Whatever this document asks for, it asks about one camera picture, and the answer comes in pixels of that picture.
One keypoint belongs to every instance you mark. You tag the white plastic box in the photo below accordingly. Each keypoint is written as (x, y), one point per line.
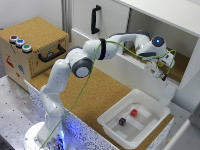
(151, 110)

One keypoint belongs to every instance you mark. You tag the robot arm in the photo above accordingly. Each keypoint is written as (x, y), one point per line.
(56, 83)

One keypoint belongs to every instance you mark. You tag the yellow block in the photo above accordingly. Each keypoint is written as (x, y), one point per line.
(160, 63)

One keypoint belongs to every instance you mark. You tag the blue button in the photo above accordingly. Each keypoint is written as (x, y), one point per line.
(20, 42)

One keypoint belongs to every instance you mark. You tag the pink block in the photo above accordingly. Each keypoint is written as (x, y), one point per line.
(134, 112)

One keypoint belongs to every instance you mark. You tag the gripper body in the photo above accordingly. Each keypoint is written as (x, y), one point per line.
(168, 60)

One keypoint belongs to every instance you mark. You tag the purple block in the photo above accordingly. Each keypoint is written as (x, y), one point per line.
(122, 121)

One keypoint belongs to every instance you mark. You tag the red button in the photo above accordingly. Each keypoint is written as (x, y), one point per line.
(13, 38)

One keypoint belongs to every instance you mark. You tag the white sliding door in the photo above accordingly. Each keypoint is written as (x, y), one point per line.
(111, 18)

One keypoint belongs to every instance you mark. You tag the white cabinet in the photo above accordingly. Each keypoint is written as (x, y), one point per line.
(150, 78)

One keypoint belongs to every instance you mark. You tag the wooden drawer box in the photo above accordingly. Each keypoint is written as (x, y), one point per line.
(36, 33)

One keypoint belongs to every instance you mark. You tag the green button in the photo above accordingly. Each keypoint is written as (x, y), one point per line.
(26, 47)

